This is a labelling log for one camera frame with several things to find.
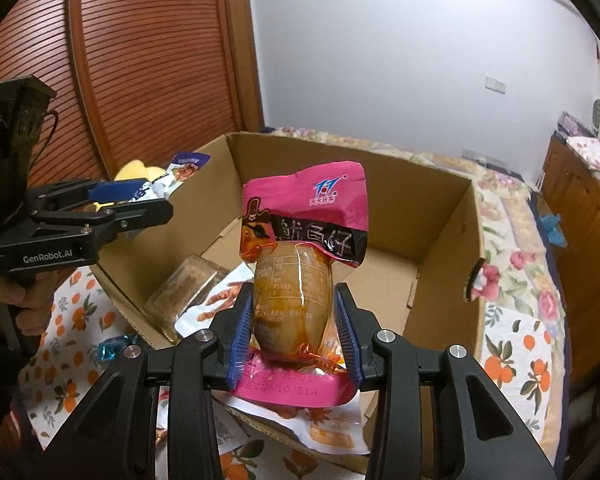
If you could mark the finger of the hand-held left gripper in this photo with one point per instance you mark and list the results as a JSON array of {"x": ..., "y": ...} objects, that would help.
[
  {"x": 110, "y": 191},
  {"x": 145, "y": 215}
]

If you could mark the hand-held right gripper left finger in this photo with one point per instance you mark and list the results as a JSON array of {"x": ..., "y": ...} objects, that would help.
[{"x": 240, "y": 345}]

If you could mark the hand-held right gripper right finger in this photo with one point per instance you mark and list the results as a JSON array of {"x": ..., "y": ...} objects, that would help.
[{"x": 347, "y": 345}]

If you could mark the white chicken feet snack packet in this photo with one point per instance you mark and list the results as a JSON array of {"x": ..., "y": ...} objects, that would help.
[{"x": 220, "y": 295}]

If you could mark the white blue snack packet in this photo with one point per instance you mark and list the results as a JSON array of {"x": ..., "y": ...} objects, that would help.
[{"x": 185, "y": 172}]

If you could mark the brown cake packet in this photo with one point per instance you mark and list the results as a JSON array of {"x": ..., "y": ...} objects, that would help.
[{"x": 180, "y": 290}]

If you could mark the pink squid snack packet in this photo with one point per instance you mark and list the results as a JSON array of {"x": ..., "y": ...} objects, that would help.
[{"x": 305, "y": 210}]

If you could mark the brown cardboard box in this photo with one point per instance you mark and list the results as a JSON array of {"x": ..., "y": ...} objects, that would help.
[{"x": 430, "y": 220}]

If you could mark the person's left forearm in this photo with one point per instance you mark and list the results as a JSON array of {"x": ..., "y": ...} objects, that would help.
[{"x": 0, "y": 390}]

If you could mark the person's left hand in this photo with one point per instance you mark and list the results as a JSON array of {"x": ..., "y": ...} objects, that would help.
[{"x": 35, "y": 290}]

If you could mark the yellow plush toy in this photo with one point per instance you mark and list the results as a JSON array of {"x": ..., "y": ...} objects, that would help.
[{"x": 135, "y": 170}]

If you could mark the white orange printed snack packet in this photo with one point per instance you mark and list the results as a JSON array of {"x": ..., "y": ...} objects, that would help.
[{"x": 320, "y": 425}]

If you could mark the small white snack packet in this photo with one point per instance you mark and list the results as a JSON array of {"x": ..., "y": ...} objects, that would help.
[{"x": 227, "y": 435}]

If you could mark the shiny blue candy packet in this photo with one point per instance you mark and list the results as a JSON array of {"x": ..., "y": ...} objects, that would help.
[{"x": 112, "y": 349}]

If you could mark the brown louvered wooden wardrobe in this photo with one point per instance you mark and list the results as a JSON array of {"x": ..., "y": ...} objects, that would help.
[{"x": 155, "y": 60}]

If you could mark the orange fruit print bedsheet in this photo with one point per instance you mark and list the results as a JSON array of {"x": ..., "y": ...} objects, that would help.
[{"x": 510, "y": 355}]

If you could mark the blue cloth piece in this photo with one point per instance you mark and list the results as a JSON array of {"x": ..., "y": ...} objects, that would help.
[{"x": 552, "y": 230}]

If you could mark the brown wooden cabinet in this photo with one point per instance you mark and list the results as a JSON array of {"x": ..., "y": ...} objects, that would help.
[{"x": 590, "y": 240}]

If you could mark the folded floral cloth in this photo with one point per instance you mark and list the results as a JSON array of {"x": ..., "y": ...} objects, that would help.
[{"x": 592, "y": 155}]

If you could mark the purple package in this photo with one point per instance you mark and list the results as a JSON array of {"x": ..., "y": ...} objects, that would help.
[{"x": 572, "y": 122}]

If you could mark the small white desk fan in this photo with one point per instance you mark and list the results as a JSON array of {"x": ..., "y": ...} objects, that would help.
[{"x": 598, "y": 115}]

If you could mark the white wall light switch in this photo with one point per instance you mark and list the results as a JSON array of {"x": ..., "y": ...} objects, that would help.
[{"x": 495, "y": 85}]

